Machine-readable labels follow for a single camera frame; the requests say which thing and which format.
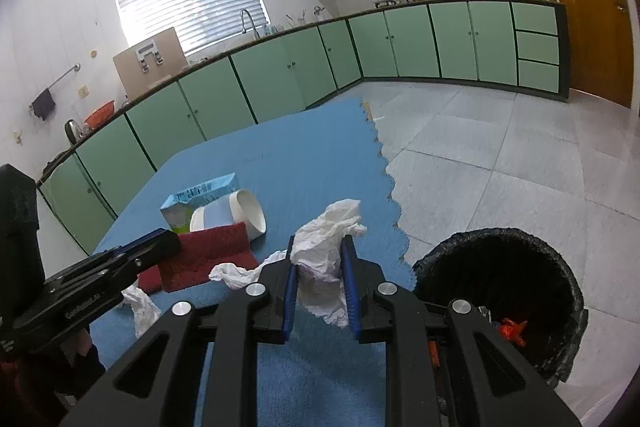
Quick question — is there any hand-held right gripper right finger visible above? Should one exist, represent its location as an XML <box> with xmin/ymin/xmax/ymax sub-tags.
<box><xmin>341</xmin><ymin>236</ymin><xmax>581</xmax><ymax>427</ymax></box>

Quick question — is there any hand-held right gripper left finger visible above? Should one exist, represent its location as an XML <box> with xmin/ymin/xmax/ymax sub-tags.
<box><xmin>60</xmin><ymin>249</ymin><xmax>301</xmax><ymax>427</ymax></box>

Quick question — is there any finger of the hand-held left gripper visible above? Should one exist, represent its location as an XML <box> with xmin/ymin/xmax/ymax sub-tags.
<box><xmin>100</xmin><ymin>232</ymin><xmax>182</xmax><ymax>283</ymax></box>
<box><xmin>65</xmin><ymin>229</ymin><xmax>170</xmax><ymax>278</ymax></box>

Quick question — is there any white tissue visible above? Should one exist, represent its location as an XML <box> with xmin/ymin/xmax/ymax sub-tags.
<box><xmin>121</xmin><ymin>285</ymin><xmax>162</xmax><ymax>340</ymax></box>
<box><xmin>208</xmin><ymin>262</ymin><xmax>262</xmax><ymax>292</ymax></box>
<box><xmin>290</xmin><ymin>199</ymin><xmax>368</xmax><ymax>328</ymax></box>

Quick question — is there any dark red scouring pad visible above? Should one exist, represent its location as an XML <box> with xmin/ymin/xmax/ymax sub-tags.
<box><xmin>137</xmin><ymin>222</ymin><xmax>259</xmax><ymax>294</ymax></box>

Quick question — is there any black trash bin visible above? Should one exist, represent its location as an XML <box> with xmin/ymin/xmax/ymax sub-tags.
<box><xmin>411</xmin><ymin>228</ymin><xmax>590</xmax><ymax>388</ymax></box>

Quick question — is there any red plastic bag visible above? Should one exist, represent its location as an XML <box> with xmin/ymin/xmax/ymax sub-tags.
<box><xmin>492</xmin><ymin>317</ymin><xmax>528</xmax><ymax>348</ymax></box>

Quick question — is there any light blue carton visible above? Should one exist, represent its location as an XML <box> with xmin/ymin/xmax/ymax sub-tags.
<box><xmin>160</xmin><ymin>173</ymin><xmax>237</xmax><ymax>234</ymax></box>

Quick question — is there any white paper cup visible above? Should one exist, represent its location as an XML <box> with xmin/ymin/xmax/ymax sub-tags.
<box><xmin>190</xmin><ymin>190</ymin><xmax>267</xmax><ymax>242</ymax></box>

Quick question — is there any dark towel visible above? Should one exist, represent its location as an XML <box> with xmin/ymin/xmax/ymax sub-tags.
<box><xmin>31</xmin><ymin>89</ymin><xmax>57</xmax><ymax>122</ymax></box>

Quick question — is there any red basin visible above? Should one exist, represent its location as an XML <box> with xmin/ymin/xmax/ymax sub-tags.
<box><xmin>84</xmin><ymin>102</ymin><xmax>117</xmax><ymax>128</ymax></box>

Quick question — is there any blue table mat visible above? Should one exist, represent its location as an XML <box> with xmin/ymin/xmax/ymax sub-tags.
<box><xmin>90</xmin><ymin>97</ymin><xmax>418</xmax><ymax>427</ymax></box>

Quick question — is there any metal towel bar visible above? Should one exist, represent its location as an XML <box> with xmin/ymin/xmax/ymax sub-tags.
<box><xmin>29</xmin><ymin>63</ymin><xmax>81</xmax><ymax>110</ymax></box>

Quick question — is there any cardboard box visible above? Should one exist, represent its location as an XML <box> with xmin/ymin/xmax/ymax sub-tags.
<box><xmin>113</xmin><ymin>27</ymin><xmax>187</xmax><ymax>100</ymax></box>

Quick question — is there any metal faucet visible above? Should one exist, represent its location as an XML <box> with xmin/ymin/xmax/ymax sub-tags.
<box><xmin>240</xmin><ymin>9</ymin><xmax>261</xmax><ymax>40</ymax></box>

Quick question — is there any green base cabinet run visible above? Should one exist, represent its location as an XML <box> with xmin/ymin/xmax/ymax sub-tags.
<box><xmin>37</xmin><ymin>0</ymin><xmax>571</xmax><ymax>258</ymax></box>

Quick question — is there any wooden door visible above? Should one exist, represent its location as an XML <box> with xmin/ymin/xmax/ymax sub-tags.
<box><xmin>527</xmin><ymin>0</ymin><xmax>635</xmax><ymax>108</ymax></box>

